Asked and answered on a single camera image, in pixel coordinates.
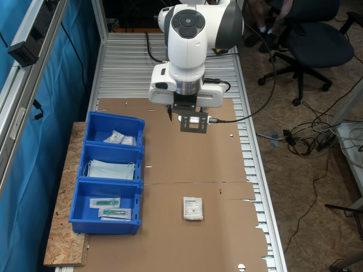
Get black stand leg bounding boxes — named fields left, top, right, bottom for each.
left=324, top=202, right=363, bottom=224

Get black power adapter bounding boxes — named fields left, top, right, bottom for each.
left=316, top=132, right=337, bottom=152

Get black dangling plug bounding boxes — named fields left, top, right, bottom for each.
left=32, top=99, right=44, bottom=121

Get gripper camera on black bracket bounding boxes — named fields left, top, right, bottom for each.
left=172, top=95, right=211, bottom=134

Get green syringe packet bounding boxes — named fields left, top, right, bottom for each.
left=90, top=197, right=121, bottom=209
left=98, top=208, right=133, bottom=221

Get black arm base cable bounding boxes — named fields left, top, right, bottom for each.
left=145, top=31, right=171, bottom=63

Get stack of light face masks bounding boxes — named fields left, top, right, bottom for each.
left=82, top=159, right=136, bottom=181

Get white printed gauze packet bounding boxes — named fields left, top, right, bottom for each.
left=182, top=196, right=205, bottom=221

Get long black floor cable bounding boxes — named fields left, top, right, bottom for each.
left=282, top=147, right=332, bottom=256

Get grey floor tape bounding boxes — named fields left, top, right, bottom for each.
left=256, top=131, right=285, bottom=148

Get black office chair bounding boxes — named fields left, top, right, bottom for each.
left=339, top=11, right=363, bottom=65
left=256, top=0, right=355, bottom=107

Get person's legs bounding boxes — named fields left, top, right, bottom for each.
left=243, top=0, right=294, bottom=54

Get brown cardboard sheet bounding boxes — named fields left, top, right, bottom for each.
left=85, top=181, right=269, bottom=272
left=95, top=97, right=250, bottom=185

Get black floor connector box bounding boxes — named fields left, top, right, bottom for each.
left=282, top=129, right=297, bottom=147

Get grey power strip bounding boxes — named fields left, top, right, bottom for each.
left=7, top=0, right=69, bottom=68

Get aluminium frame post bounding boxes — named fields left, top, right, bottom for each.
left=91, top=0, right=110, bottom=48

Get horizontal aluminium beam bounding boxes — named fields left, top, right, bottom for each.
left=0, top=0, right=70, bottom=199

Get black hanging wall cable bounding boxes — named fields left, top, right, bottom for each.
left=60, top=22, right=89, bottom=97

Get blue plastic bin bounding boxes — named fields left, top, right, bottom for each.
left=77, top=141, right=145, bottom=184
left=69, top=177, right=143, bottom=235
left=84, top=110, right=146, bottom=147

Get black camera cable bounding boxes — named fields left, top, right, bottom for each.
left=209, top=22, right=276, bottom=123

